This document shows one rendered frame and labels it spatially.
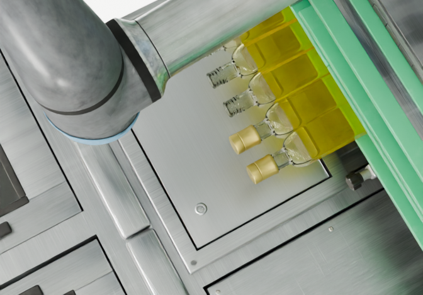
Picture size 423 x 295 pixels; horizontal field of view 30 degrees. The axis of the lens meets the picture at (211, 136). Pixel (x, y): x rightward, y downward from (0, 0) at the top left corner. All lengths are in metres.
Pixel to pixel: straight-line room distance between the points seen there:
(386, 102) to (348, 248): 0.35
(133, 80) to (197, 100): 0.53
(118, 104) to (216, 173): 0.51
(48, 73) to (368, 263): 0.80
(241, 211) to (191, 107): 0.21
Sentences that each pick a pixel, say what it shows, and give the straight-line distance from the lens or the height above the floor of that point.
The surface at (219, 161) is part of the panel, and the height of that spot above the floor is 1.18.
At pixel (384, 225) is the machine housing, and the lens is 1.49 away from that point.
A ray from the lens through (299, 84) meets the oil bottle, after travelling 1.32.
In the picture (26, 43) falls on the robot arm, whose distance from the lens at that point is 0.85.
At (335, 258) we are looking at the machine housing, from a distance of 1.46.
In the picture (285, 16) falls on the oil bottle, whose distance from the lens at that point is 1.36.
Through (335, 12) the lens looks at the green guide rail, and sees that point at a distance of 1.26.
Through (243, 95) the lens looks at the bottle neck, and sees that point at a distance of 1.32.
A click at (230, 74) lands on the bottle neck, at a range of 1.33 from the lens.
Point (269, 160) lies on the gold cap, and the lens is 1.29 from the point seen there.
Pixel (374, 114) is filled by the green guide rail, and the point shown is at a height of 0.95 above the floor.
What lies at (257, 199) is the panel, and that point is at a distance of 1.42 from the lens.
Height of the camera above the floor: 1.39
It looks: 9 degrees down
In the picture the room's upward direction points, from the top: 118 degrees counter-clockwise
